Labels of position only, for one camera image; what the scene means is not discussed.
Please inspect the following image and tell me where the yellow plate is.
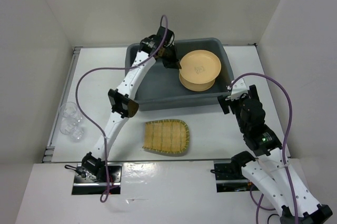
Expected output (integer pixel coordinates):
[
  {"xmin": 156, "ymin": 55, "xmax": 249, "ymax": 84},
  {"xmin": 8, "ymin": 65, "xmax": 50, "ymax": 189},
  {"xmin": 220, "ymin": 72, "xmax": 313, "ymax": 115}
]
[
  {"xmin": 179, "ymin": 73, "xmax": 218, "ymax": 92},
  {"xmin": 180, "ymin": 50, "xmax": 222, "ymax": 84}
]

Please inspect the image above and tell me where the woven bamboo tray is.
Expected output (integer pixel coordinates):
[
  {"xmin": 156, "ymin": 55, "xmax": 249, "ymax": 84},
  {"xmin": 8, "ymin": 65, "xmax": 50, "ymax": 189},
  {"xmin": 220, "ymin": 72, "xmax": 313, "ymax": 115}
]
[{"xmin": 143, "ymin": 119, "xmax": 190, "ymax": 156}]

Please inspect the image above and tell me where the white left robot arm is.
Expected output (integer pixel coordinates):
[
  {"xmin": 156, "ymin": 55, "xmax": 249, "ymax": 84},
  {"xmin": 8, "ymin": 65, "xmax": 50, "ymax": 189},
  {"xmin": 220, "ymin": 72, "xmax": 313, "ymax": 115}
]
[{"xmin": 82, "ymin": 26, "xmax": 181, "ymax": 182}]

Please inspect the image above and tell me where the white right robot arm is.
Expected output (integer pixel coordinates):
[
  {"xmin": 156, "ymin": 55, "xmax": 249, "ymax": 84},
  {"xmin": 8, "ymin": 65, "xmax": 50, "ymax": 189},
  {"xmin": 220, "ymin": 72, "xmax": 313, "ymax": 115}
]
[{"xmin": 218, "ymin": 83, "xmax": 332, "ymax": 223}]

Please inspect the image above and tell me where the grey plastic bin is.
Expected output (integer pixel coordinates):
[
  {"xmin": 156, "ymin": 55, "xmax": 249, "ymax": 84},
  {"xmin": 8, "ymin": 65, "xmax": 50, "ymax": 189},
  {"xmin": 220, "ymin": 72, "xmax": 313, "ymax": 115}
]
[{"xmin": 134, "ymin": 38, "xmax": 234, "ymax": 111}]

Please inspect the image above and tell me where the clear glass cup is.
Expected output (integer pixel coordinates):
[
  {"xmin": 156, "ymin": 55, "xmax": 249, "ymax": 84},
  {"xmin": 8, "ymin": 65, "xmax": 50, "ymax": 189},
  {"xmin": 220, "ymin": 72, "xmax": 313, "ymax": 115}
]
[{"xmin": 60, "ymin": 101, "xmax": 84, "ymax": 142}]

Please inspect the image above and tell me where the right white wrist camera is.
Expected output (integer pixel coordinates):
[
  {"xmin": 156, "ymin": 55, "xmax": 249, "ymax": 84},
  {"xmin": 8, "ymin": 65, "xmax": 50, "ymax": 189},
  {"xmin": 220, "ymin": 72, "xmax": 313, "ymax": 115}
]
[{"xmin": 227, "ymin": 78, "xmax": 248, "ymax": 101}]

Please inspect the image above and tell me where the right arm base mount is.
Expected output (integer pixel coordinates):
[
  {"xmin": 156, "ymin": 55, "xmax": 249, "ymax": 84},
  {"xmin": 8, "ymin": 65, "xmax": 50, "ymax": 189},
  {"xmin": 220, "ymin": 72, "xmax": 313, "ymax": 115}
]
[{"xmin": 210, "ymin": 160, "xmax": 252, "ymax": 193}]

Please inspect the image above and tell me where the black cable loop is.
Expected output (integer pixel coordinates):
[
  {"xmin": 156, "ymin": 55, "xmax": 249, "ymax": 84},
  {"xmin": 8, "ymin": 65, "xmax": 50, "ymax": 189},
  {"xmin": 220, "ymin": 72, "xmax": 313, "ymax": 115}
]
[{"xmin": 267, "ymin": 213, "xmax": 281, "ymax": 224}]

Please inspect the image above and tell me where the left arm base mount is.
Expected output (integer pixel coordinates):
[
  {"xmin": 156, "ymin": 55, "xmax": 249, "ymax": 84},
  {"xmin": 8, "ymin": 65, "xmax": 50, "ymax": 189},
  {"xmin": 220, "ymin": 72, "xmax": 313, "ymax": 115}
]
[{"xmin": 64, "ymin": 164, "xmax": 122, "ymax": 195}]

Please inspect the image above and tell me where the aluminium table edge rail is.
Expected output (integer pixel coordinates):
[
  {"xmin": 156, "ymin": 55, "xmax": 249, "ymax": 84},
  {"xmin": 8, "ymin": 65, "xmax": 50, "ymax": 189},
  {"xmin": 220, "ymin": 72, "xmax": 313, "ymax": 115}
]
[{"xmin": 42, "ymin": 46, "xmax": 82, "ymax": 163}]

